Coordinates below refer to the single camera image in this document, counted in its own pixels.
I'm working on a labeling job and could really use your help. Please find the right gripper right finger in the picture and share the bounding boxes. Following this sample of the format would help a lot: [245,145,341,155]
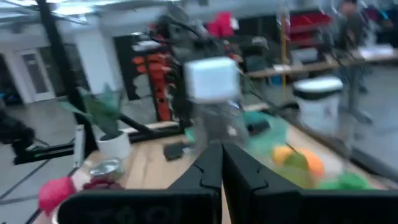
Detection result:
[222,142,398,224]

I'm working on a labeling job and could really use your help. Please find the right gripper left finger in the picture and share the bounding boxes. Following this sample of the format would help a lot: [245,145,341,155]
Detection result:
[57,141,223,224]

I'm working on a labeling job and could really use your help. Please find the teal translucent plastic tray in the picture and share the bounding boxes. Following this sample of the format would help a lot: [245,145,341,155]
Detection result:
[185,111,290,159]

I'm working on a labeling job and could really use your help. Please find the dark red toy grapes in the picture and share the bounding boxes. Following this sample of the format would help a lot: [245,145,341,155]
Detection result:
[82,177,124,190]

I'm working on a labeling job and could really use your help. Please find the yellow toy mango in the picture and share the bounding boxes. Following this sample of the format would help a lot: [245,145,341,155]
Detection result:
[272,145,326,179]

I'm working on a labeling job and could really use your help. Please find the silver lid tin can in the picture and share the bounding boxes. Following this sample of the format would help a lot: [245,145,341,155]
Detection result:
[89,157,124,180]

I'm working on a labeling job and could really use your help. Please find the green plastic bottle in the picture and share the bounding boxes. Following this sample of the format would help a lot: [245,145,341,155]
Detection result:
[317,172,376,191]

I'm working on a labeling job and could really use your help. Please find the clear plastic bin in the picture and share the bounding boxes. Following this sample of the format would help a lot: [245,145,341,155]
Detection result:
[245,124,354,190]

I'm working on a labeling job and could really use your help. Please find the clear white-capped water bottle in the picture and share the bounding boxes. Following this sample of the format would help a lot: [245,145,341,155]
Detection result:
[183,57,249,150]

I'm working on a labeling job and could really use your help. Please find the red toy bell pepper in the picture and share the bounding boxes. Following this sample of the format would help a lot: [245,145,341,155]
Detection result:
[37,176,76,217]

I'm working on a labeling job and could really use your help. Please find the white trash bin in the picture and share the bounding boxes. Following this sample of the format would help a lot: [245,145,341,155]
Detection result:
[293,77,344,135]

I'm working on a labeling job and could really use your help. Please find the white plant pot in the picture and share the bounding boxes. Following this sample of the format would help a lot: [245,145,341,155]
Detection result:
[96,129,132,160]

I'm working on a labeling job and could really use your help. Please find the long wooden desk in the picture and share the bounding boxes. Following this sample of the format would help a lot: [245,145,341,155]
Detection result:
[245,45,398,78]

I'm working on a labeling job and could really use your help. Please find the silver aluminium strut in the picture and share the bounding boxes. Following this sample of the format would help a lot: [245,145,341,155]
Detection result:
[73,124,86,169]

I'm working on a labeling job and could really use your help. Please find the teal artificial plant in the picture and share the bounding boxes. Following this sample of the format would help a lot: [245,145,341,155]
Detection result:
[58,83,125,139]

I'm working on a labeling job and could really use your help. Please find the red plastic crates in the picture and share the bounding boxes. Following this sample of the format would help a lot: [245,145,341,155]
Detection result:
[206,11,236,39]

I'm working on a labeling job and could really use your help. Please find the grey storage bin rack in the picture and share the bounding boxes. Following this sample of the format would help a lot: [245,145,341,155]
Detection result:
[132,52,174,123]

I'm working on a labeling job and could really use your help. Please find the red shelf bins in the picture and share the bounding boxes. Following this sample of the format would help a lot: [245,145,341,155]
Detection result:
[289,11,332,44]

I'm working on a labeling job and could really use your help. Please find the person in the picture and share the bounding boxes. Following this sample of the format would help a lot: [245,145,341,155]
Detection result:
[335,0,376,125]

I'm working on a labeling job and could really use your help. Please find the white glass door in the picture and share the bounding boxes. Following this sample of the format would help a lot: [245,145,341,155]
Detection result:
[12,49,57,103]

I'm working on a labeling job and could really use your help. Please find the yellow hanging cable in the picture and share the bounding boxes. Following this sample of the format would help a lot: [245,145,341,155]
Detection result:
[279,9,289,91]

